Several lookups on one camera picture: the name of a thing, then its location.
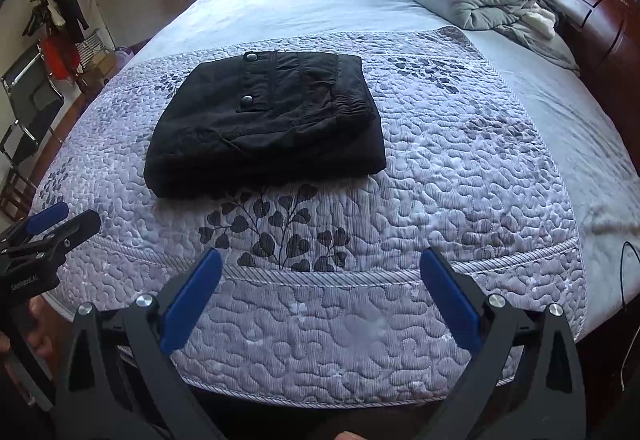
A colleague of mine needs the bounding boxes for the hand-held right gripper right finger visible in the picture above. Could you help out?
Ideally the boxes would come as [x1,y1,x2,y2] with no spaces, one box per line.
[419,247,589,440]

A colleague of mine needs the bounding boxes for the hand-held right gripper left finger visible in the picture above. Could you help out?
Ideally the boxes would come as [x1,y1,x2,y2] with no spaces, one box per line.
[52,247,226,440]

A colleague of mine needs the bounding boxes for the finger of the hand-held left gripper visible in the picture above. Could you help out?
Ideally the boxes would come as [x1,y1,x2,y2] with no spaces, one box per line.
[0,201,70,253]
[27,209,103,267]

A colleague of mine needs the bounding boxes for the black pants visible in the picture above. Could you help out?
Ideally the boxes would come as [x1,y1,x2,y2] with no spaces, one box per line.
[143,50,389,200]

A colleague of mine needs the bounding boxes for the person's left hand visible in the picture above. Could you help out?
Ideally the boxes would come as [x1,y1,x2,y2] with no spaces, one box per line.
[0,295,55,362]

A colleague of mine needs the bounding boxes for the purple quilted bedspread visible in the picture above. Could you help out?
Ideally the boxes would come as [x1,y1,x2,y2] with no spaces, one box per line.
[30,26,589,409]

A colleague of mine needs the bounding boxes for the black metal chair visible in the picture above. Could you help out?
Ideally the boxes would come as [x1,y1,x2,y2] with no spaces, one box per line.
[0,42,67,167]

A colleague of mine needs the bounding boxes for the cardboard box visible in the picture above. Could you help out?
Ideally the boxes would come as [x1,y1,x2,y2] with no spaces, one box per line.
[92,52,119,77]

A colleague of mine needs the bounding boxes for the black hanging garment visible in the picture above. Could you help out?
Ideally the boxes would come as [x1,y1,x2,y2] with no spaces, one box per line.
[42,0,92,44]

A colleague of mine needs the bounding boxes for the white fluffy cloth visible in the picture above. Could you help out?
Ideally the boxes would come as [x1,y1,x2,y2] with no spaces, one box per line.
[520,2,559,42]

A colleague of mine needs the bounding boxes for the grey bed sheet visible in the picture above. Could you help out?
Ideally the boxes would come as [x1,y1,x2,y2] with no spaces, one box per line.
[131,0,640,327]

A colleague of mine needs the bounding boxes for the dark wooden headboard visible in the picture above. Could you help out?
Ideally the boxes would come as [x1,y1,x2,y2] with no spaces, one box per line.
[515,0,640,92]

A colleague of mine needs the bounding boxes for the black cable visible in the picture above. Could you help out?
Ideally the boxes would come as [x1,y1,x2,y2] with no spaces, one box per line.
[617,240,640,392]

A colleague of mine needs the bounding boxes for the white wire rack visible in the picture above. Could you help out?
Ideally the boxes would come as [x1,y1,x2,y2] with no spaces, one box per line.
[75,26,119,77]

